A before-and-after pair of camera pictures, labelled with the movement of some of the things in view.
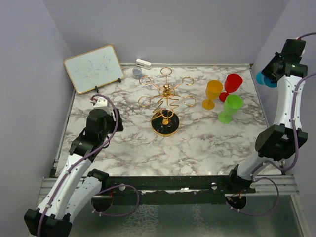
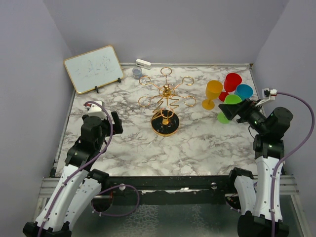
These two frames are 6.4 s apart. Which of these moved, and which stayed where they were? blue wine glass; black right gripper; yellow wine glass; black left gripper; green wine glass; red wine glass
Moved: black right gripper; blue wine glass
Stayed: red wine glass; green wine glass; yellow wine glass; black left gripper
